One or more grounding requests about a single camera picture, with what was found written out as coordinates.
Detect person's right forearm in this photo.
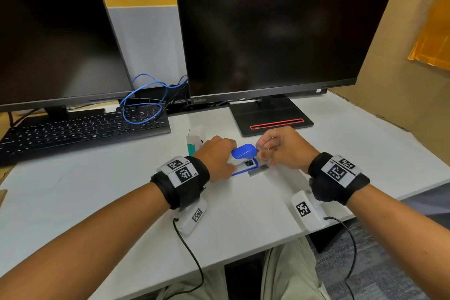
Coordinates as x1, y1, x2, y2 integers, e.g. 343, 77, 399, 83
346, 184, 450, 300

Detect person's right hand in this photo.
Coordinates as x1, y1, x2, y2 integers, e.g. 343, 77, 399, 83
255, 126, 320, 174

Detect person's left hand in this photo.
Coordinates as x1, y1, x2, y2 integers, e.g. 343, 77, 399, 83
193, 135, 237, 182

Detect blue network cable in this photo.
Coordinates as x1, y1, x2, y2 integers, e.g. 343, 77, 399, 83
119, 73, 189, 125

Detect person's beige trousers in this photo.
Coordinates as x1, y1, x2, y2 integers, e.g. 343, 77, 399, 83
156, 236, 332, 300

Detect black cables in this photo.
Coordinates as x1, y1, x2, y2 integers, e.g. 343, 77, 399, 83
162, 76, 191, 115

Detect black camera cable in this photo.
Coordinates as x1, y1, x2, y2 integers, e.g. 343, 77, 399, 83
323, 217, 358, 300
172, 218, 205, 300

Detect black marker wristband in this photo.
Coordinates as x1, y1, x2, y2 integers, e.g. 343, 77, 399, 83
308, 152, 371, 206
150, 156, 211, 212

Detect orange plastic sheet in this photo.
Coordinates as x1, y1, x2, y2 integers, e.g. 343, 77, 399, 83
407, 0, 450, 72

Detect brown cardboard sheet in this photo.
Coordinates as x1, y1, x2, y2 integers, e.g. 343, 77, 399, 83
330, 0, 450, 167

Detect blue stapler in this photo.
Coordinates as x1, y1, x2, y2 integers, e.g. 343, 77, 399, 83
229, 144, 261, 177

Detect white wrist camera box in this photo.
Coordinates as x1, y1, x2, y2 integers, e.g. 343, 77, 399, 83
290, 190, 331, 233
174, 195, 208, 236

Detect black monitor with red-striped stand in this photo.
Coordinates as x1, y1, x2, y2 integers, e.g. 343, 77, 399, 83
171, 0, 407, 138

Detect person's left forearm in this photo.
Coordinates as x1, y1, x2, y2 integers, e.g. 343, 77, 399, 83
0, 182, 171, 300

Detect green and white packet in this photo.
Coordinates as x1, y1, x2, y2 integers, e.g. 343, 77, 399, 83
186, 127, 206, 157

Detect black computer monitor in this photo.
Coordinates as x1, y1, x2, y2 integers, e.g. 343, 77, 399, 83
0, 0, 134, 125

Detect black keyboard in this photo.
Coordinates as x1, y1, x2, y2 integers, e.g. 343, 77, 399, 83
0, 104, 172, 167

